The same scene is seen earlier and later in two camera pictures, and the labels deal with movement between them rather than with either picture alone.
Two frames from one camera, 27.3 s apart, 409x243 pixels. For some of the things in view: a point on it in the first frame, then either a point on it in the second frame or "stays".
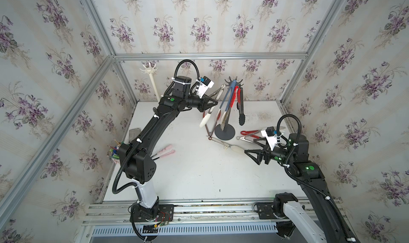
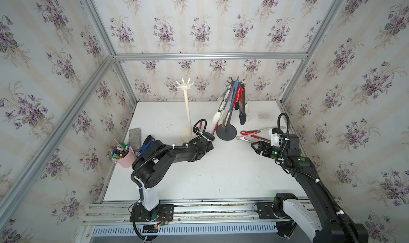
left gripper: x=203 y=103 to x=211 y=148
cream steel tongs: x=218 y=97 to x=217 y=117
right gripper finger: x=259 y=152 to x=263 y=146
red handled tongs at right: x=248 y=132 stays
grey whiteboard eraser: x=133 y=133 stays
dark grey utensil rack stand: x=227 y=131 stays
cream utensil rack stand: x=150 y=70 to x=187 y=134
